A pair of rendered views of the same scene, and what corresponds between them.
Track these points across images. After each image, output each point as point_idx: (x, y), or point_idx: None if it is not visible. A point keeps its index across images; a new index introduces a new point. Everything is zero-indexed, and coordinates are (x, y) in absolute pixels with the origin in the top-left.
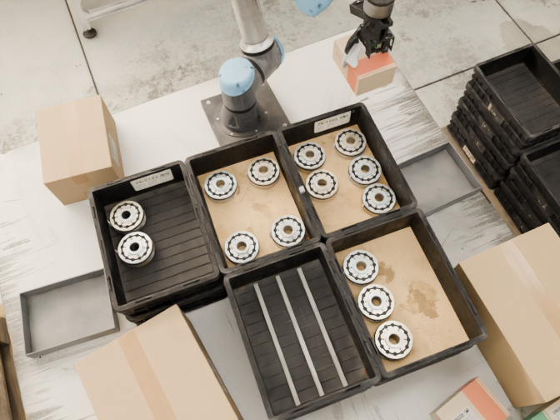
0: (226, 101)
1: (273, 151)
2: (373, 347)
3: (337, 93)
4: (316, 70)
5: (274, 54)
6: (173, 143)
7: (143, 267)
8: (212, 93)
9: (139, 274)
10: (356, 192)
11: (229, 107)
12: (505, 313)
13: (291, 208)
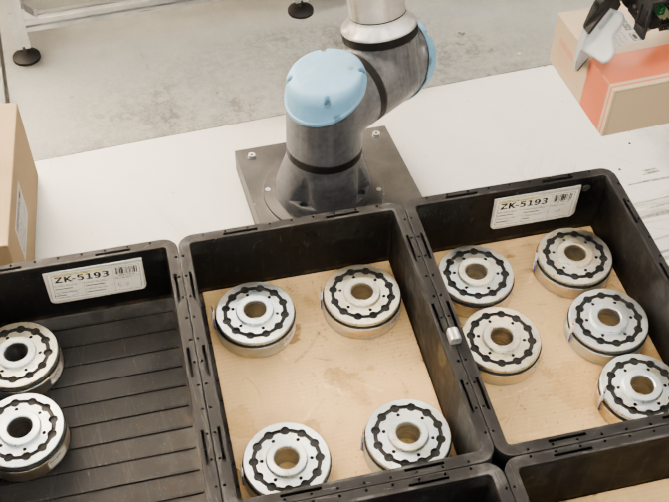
0: (294, 140)
1: (389, 259)
2: None
3: (544, 175)
4: (498, 125)
5: (414, 56)
6: (159, 234)
7: (31, 485)
8: (262, 145)
9: (17, 500)
10: (583, 371)
11: (299, 157)
12: None
13: (419, 389)
